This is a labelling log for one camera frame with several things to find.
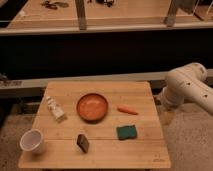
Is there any white paper cup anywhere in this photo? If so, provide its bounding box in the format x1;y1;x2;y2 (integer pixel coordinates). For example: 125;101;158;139
19;129;45;154

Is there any metal post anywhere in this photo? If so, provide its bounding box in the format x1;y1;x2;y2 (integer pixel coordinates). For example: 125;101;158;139
164;0;180;27
75;0;87;30

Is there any wooden small table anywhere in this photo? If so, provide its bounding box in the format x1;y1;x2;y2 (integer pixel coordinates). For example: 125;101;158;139
18;81;171;169

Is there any white tube bottle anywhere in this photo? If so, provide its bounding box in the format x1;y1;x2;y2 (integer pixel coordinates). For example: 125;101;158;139
46;96;66;122

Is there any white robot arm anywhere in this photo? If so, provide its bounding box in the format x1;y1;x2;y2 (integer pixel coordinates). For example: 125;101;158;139
159;62;213;116

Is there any dark eraser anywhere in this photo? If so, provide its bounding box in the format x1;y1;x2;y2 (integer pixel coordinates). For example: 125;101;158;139
77;134;89;153

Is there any black object on bench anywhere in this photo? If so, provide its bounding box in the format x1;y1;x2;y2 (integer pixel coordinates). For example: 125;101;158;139
96;0;114;7

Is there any right metal post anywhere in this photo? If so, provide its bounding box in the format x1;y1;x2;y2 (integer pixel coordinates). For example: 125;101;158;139
164;0;180;27

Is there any orange carrot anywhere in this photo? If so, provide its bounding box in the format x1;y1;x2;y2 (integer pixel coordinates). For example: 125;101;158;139
117;106;139;115

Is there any orange round plate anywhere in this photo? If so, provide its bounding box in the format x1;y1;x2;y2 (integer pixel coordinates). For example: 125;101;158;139
76;93;108;122

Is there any green sponge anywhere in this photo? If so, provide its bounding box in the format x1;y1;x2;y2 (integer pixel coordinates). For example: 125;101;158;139
116;125;137;140

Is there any dark tool on bench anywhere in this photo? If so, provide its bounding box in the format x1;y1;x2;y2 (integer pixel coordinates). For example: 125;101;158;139
41;0;69;10

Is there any left metal post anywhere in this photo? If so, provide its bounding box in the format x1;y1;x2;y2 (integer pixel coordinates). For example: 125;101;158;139
75;0;87;30

